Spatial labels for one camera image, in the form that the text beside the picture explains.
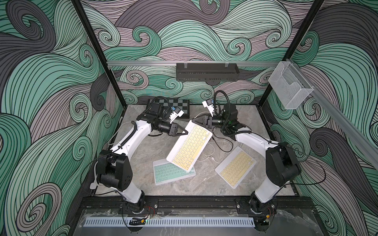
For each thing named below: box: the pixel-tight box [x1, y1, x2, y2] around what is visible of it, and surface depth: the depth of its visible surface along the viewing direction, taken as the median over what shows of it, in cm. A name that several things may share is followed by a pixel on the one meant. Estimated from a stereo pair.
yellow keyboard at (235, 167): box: [214, 146, 257, 189], surface depth 87 cm
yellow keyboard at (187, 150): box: [166, 119, 214, 173], surface depth 75 cm
